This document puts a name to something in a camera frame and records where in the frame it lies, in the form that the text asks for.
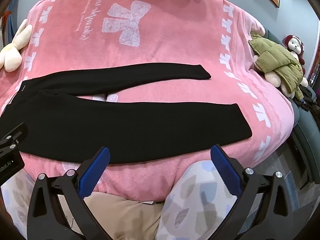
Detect red-hooded plush doll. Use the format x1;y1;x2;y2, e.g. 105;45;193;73
282;35;307;75

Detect black pants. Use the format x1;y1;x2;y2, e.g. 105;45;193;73
0;64;253;165

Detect pink bow-print blanket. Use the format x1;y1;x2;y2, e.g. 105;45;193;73
0;0;295;205

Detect olive green puffer jacket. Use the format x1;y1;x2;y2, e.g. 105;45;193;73
249;34;304;100

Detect beige cloth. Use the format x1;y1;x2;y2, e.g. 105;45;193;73
57;192;166;240

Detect person's left leg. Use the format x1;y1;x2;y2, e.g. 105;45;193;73
0;167;37;232

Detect person's leg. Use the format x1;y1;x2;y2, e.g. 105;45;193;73
154;160;242;240
0;167;37;232

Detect striped curtain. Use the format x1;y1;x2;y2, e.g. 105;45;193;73
0;0;21;46

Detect cream plush bear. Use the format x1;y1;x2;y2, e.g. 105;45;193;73
252;54;309;98

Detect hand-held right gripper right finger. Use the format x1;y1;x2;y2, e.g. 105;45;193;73
210;144;297;240

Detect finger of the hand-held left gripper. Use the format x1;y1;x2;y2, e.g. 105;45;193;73
0;122;27;155

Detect teal sofa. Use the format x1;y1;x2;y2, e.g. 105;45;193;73
265;29;320;160

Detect cream flower plush toy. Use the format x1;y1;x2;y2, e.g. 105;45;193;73
0;19;33;73

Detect person's right leg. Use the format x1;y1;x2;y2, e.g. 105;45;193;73
154;160;242;240

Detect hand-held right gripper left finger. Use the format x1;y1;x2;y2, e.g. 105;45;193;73
26;145;111;240

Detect dark bag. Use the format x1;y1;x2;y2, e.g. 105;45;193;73
292;85;320;113

